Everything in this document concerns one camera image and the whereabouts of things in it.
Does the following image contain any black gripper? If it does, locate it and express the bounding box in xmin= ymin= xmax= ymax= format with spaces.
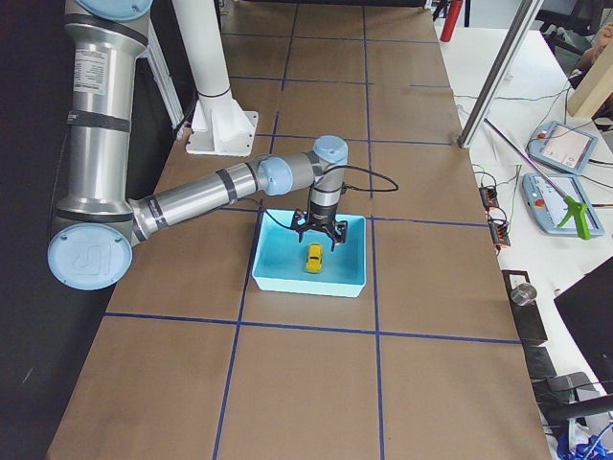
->
xmin=290 ymin=203 xmax=348 ymax=250

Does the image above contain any near teach pendant tablet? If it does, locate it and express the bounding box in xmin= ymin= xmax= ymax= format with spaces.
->
xmin=522 ymin=172 xmax=604 ymax=237

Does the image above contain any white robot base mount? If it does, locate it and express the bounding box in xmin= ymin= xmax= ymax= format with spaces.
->
xmin=172 ymin=0 xmax=259 ymax=157

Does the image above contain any red cylinder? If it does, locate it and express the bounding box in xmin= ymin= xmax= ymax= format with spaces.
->
xmin=440 ymin=0 xmax=465 ymax=42

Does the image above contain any far teach pendant tablet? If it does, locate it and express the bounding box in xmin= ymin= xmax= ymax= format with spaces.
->
xmin=528 ymin=121 xmax=598 ymax=175

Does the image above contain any black monitor corner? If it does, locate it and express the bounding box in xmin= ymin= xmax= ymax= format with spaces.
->
xmin=555 ymin=260 xmax=612 ymax=392

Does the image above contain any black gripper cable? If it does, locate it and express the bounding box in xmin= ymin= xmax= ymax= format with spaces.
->
xmin=261 ymin=165 xmax=399 ymax=230

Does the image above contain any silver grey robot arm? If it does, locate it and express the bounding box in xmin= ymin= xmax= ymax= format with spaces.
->
xmin=47 ymin=1 xmax=349 ymax=290

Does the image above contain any teach pendant tablet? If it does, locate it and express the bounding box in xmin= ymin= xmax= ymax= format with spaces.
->
xmin=528 ymin=121 xmax=598 ymax=175
xmin=522 ymin=172 xmax=604 ymax=237

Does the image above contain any wooden board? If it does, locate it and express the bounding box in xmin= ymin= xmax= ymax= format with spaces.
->
xmin=568 ymin=44 xmax=612 ymax=118

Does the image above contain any aluminium frame post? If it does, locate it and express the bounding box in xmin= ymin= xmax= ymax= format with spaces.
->
xmin=458 ymin=0 xmax=543 ymax=149

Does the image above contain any metal cup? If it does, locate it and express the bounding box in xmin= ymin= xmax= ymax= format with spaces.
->
xmin=510 ymin=283 xmax=537 ymax=307

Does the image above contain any yellow beetle toy car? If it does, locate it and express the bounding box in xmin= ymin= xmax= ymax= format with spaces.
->
xmin=306 ymin=242 xmax=323 ymax=274

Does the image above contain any turquoise plastic bin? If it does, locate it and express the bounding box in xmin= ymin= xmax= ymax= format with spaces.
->
xmin=252 ymin=210 xmax=367 ymax=297

